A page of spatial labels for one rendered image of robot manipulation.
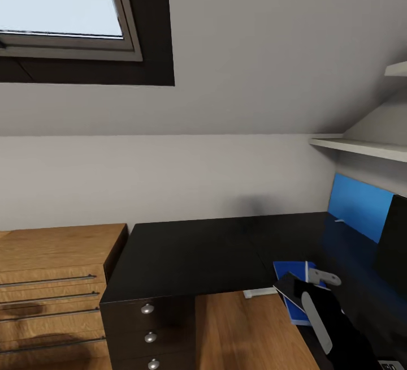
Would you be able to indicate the folder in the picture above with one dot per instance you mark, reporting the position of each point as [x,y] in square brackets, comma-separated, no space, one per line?
[298,268]

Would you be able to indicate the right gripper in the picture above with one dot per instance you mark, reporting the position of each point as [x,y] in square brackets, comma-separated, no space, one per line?
[300,287]

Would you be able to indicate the desk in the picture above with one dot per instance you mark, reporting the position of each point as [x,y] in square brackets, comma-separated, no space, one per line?
[176,259]

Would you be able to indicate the room divider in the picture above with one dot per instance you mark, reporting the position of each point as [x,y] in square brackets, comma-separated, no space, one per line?
[360,205]

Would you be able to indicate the fixed window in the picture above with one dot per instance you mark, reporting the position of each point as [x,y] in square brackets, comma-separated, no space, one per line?
[106,42]

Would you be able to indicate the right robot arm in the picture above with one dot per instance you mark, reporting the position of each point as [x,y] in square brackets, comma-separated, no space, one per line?
[344,346]

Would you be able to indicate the notebook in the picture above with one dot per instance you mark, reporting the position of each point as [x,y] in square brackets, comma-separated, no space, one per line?
[285,285]

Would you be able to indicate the monitor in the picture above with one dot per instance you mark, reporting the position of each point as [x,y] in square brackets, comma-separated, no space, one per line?
[390,260]

